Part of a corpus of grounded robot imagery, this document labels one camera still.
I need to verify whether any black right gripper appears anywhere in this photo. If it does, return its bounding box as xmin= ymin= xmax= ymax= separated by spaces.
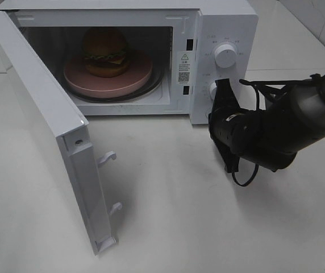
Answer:
xmin=209 ymin=78 xmax=253 ymax=173

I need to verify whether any white timer knob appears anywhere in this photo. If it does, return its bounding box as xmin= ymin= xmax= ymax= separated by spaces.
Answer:
xmin=209 ymin=82 xmax=217 ymax=100

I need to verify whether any toy burger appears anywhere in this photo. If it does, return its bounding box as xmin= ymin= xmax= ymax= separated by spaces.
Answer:
xmin=81 ymin=27 xmax=130 ymax=78

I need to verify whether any pink round plate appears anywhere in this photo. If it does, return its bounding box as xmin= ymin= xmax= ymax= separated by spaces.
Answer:
xmin=64 ymin=51 xmax=153 ymax=99

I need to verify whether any white microwave door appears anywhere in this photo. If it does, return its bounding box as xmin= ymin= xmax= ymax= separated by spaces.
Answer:
xmin=0 ymin=11 xmax=121 ymax=255

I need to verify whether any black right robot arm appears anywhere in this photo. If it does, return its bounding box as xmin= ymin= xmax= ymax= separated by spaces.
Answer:
xmin=209 ymin=74 xmax=325 ymax=173

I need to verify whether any upper white power knob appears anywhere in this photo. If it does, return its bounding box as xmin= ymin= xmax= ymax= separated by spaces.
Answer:
xmin=213 ymin=42 xmax=238 ymax=68

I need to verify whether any white warning label sticker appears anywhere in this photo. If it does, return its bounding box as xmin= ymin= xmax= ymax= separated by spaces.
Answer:
xmin=176 ymin=51 xmax=194 ymax=85

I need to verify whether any white microwave oven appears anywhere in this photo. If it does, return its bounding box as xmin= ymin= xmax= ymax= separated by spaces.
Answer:
xmin=0 ymin=1 xmax=258 ymax=124

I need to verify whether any black cable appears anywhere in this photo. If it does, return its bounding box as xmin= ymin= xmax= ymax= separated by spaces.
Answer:
xmin=230 ymin=73 xmax=322 ymax=187

